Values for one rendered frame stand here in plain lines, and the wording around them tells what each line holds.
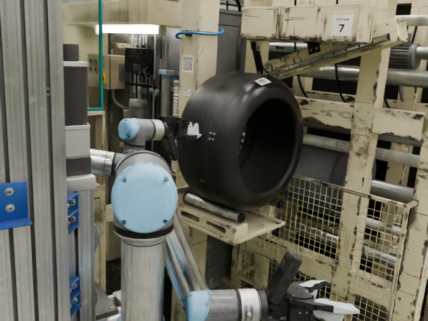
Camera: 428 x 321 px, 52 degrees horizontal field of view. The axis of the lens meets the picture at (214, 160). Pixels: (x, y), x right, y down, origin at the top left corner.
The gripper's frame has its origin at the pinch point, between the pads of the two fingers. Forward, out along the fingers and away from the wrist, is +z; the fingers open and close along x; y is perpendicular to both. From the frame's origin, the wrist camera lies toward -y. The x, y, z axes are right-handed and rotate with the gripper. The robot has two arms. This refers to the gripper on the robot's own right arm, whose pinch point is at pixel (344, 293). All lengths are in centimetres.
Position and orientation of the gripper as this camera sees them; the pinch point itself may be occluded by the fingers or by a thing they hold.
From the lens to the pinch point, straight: 107.4
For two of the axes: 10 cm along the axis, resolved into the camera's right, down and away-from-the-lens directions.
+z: 9.8, 0.1, 1.7
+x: 1.7, 1.1, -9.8
